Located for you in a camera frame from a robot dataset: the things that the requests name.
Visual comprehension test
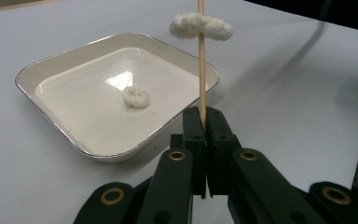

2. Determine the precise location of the white fluffy marshmallow piece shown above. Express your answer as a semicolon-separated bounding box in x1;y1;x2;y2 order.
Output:
168;12;235;42
122;86;151;109

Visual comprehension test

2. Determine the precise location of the white square metal-rimmed tray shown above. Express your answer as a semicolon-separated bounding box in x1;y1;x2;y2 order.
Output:
14;32;220;164

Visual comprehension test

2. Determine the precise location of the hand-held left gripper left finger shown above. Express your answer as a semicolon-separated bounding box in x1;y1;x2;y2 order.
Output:
135;105;208;224

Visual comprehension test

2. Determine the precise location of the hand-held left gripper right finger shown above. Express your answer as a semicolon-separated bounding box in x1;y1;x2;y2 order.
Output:
205;105;328;224

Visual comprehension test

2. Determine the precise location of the thin wooden skewer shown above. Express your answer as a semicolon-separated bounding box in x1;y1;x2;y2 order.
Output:
197;0;208;200

